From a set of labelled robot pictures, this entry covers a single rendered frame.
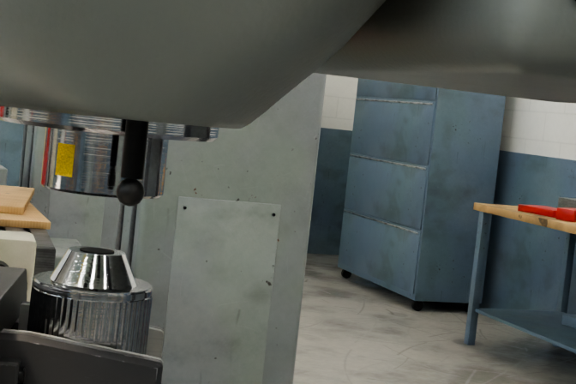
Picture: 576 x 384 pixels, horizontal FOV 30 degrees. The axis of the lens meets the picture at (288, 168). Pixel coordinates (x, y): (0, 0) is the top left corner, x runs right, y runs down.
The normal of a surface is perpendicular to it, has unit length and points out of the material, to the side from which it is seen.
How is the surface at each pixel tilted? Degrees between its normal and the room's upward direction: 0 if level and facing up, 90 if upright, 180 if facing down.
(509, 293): 90
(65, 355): 90
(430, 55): 135
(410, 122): 90
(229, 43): 126
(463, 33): 117
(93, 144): 90
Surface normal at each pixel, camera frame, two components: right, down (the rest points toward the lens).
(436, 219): 0.35, 0.09
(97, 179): 0.04, 0.06
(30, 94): -0.04, 0.79
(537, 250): -0.93, -0.08
